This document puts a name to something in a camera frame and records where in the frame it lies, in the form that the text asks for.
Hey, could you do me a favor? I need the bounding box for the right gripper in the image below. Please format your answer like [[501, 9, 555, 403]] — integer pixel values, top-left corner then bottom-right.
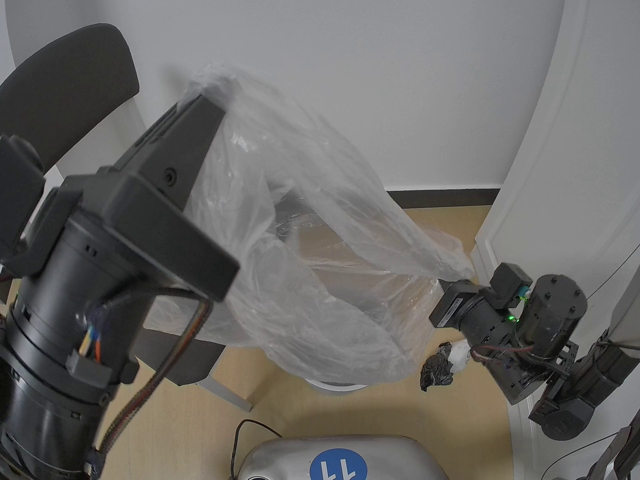
[[429, 279, 521, 353]]

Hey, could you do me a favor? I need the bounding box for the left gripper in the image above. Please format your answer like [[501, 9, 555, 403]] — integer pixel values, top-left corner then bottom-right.
[[10, 93, 242, 385]]

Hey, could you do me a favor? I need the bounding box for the white paper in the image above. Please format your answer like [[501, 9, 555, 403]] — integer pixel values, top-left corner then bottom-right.
[[447, 340, 473, 373]]

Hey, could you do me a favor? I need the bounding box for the black plastic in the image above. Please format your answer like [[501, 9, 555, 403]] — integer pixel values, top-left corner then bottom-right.
[[419, 343, 457, 394]]

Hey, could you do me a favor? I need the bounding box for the clear plastic bag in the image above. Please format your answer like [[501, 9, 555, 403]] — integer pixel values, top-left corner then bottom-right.
[[145, 63, 476, 386]]

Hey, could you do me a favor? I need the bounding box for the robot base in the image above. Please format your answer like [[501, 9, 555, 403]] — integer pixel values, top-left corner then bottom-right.
[[240, 435, 448, 480]]

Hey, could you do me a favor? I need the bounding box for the white trash bin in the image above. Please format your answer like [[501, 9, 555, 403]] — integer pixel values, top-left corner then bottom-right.
[[287, 268, 433, 395]]

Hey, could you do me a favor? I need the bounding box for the grey and white chair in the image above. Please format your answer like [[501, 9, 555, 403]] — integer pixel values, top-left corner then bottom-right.
[[0, 23, 253, 411]]

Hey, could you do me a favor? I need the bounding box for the white wardrobe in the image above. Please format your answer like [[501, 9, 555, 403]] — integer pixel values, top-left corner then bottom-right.
[[475, 0, 640, 480]]

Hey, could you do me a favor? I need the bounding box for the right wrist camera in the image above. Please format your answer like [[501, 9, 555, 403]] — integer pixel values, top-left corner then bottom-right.
[[486, 263, 534, 313]]

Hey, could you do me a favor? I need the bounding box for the black cable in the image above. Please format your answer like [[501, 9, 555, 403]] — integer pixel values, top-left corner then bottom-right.
[[229, 419, 286, 478]]

